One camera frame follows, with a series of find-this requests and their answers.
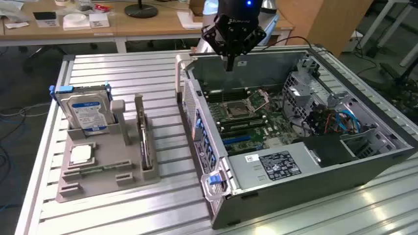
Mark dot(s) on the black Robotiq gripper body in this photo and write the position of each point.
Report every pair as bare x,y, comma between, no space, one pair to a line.
237,22

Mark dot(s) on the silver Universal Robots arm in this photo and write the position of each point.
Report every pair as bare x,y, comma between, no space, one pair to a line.
206,46

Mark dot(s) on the white paper stack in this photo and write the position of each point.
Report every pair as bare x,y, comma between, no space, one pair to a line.
187,20

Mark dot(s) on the wooden desk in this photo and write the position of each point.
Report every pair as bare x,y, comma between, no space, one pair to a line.
147,27

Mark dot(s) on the wooden cabinet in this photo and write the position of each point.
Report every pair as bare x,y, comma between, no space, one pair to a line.
326,24

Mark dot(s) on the black round lamp base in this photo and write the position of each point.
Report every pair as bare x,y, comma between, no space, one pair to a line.
140,10

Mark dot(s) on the open socket cover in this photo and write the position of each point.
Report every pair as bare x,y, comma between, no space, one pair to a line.
259,99

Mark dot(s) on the silver disk bay cage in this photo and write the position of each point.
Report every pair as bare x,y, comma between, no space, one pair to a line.
301,93

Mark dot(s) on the CPU socket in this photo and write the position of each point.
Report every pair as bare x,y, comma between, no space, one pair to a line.
237,109

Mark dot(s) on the installed black RAM stick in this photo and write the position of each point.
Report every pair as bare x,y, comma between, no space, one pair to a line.
242,121
245,125

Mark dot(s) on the white labelled box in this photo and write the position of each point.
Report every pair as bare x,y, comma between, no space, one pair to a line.
98,20

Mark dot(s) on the red small item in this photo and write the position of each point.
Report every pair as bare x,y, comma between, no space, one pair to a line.
100,7

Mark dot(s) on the green motherboard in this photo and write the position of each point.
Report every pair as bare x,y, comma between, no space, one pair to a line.
271,132

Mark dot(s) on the blue expansion slot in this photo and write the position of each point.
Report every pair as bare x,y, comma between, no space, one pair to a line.
238,140

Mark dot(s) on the white tape roll on box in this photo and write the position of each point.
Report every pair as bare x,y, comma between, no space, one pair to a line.
75,20

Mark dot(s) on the black equipment on floor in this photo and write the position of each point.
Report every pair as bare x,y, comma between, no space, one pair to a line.
398,78

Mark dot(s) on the hard disk in blue caddy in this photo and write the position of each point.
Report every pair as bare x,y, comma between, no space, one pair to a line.
86,112

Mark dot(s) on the black and white box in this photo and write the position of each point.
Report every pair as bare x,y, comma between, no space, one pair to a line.
46,18

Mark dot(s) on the black office chair base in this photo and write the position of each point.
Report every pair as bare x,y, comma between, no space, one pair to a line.
42,52

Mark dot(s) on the grey power supply unit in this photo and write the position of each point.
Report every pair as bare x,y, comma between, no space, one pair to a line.
283,166

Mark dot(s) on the grey plastic parts rack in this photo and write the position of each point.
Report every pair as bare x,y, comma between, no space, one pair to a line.
107,151

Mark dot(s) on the blue case latch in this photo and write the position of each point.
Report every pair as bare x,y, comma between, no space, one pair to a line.
214,180

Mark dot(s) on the white paper card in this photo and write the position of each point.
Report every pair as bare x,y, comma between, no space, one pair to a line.
16,25

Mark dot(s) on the silver CPU chip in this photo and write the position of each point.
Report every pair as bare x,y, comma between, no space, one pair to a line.
80,154

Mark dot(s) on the green RAM stick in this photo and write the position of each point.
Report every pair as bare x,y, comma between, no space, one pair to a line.
98,169

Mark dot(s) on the open grey PC case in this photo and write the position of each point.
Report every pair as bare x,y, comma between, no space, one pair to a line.
294,195

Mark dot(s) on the white desk frame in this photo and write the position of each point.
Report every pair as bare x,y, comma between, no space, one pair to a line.
379,22

